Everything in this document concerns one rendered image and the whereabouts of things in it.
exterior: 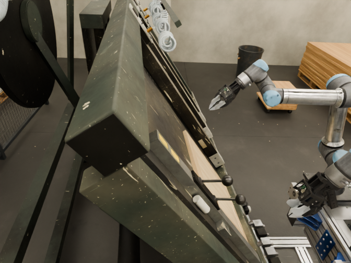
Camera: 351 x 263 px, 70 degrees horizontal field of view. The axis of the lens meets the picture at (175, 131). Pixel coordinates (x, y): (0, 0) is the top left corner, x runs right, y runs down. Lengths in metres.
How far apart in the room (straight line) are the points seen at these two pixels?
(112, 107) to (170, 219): 0.29
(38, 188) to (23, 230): 0.32
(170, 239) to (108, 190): 0.22
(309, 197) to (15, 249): 1.47
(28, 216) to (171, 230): 1.34
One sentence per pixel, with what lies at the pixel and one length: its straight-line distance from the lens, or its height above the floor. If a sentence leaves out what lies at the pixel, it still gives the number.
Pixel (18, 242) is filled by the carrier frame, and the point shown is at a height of 0.79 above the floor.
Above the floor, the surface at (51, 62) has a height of 1.66.
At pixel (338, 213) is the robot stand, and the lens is 1.81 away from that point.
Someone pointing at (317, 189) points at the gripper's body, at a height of 1.52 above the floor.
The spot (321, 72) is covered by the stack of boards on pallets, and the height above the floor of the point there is 0.41.
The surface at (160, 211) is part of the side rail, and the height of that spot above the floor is 1.70.
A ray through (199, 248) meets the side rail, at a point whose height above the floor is 1.54.
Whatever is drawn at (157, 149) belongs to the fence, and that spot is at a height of 1.66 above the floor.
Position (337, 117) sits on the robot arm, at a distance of 1.63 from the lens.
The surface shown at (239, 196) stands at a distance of 0.93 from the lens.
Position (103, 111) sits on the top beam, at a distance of 0.40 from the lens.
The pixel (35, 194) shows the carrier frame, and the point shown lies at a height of 0.79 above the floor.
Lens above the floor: 2.13
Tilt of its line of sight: 35 degrees down
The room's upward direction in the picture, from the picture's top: 3 degrees clockwise
